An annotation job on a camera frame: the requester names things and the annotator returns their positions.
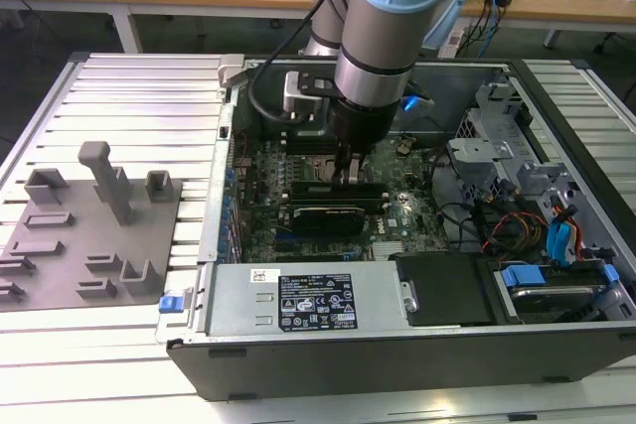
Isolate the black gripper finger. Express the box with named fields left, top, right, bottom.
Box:
left=349, top=148, right=369, bottom=186
left=335, top=141, right=352, bottom=187

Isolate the green RAM stick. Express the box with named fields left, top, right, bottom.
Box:
left=289, top=179, right=389, bottom=197

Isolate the metal socket cover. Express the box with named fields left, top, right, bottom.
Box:
left=310, top=155, right=339, bottom=185

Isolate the CPU socket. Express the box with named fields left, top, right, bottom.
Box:
left=305, top=153, right=374, bottom=187

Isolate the black graphics card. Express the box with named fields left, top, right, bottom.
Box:
left=289, top=204, right=367, bottom=239

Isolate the green motherboard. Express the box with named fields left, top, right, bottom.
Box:
left=229, top=130, right=451, bottom=265

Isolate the silver finned heatsink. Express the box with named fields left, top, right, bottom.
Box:
left=371, top=239, right=406, bottom=261

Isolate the metal drive cage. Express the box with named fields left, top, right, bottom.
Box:
left=445, top=80, right=536, bottom=207

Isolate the white power strip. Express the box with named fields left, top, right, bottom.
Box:
left=439, top=29, right=466, bottom=58

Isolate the black plastic shroud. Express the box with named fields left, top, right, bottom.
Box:
left=390, top=252, right=498, bottom=329

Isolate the silver power supply black label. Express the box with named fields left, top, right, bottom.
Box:
left=186, top=260, right=413, bottom=341

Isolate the hard disk in blue carrier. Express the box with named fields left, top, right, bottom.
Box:
left=496, top=258, right=620, bottom=324

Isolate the black open PC case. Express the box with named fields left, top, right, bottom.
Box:
left=153, top=54, right=636, bottom=403

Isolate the grey parts rack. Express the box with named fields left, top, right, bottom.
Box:
left=0, top=140, right=184, bottom=315

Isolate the black chair wheel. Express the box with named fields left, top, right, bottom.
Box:
left=594, top=32, right=621, bottom=56

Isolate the black wrist camera blue plug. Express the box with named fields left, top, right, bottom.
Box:
left=397, top=88, right=434, bottom=113

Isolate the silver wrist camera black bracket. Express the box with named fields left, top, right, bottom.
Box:
left=281, top=70, right=344, bottom=123

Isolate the black camera cable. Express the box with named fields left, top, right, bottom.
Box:
left=247, top=0, right=349, bottom=125

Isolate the grey case corner handle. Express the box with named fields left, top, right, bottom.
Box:
left=217, top=54, right=245, bottom=87

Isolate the blue hanging cable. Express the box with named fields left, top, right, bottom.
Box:
left=482, top=0, right=500, bottom=57

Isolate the orange yellow red wire bundle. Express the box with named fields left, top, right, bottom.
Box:
left=484, top=212, right=548, bottom=252

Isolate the blue flat data wire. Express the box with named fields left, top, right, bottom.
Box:
left=546, top=195, right=583, bottom=266

